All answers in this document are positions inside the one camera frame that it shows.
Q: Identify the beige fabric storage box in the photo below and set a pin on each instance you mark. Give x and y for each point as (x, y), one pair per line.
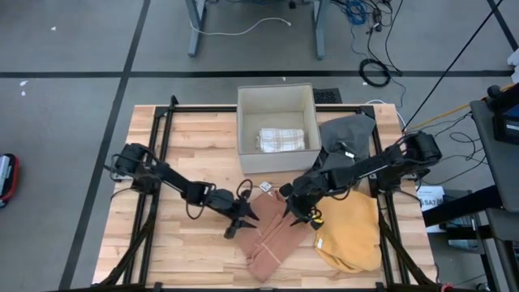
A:
(275, 101)

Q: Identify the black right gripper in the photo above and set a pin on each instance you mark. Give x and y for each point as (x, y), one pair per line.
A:
(308, 194)

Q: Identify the small white towel tag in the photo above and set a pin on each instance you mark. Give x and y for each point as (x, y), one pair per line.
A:
(265, 186)

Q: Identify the dark grey towel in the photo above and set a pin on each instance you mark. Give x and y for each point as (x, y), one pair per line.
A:
(348, 130)

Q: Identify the red round knob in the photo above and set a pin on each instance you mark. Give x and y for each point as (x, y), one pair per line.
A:
(447, 288)

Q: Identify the white printed paper box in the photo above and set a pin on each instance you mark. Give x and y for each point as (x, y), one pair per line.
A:
(430, 200)

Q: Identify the black side desk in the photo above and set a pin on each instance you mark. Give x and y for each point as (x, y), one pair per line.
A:
(498, 170)

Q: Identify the pink striped towel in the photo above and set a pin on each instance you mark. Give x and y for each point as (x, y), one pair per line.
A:
(271, 243)

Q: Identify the white plaid kitchen towel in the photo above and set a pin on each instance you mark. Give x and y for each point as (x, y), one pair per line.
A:
(281, 140)

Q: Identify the white sewn fabric label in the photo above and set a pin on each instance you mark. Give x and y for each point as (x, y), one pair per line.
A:
(349, 154)

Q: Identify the grey desk leg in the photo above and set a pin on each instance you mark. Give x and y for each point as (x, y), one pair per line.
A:
(320, 36)
(196, 36)

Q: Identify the white handwritten label tag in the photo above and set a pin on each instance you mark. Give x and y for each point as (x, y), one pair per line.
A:
(319, 243)

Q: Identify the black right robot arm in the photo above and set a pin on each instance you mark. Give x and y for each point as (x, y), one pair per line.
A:
(385, 162)

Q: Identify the mustard yellow towel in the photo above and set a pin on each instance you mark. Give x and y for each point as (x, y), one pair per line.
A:
(353, 235)

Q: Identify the red and black bag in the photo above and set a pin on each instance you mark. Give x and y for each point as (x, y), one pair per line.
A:
(8, 178)

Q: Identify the black electronics case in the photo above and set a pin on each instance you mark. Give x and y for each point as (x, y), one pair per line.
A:
(507, 130)

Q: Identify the long thin black pole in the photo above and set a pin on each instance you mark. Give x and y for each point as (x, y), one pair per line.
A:
(471, 40)

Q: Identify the white crumpled sheet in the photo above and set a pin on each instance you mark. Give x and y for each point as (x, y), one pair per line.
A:
(514, 65)

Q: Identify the black perforated floor plate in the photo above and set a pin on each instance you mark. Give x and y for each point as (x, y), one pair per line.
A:
(330, 96)

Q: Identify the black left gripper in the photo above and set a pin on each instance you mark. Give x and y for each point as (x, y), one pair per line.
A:
(233, 207)

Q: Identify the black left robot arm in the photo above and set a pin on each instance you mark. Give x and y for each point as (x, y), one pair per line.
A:
(174, 178)

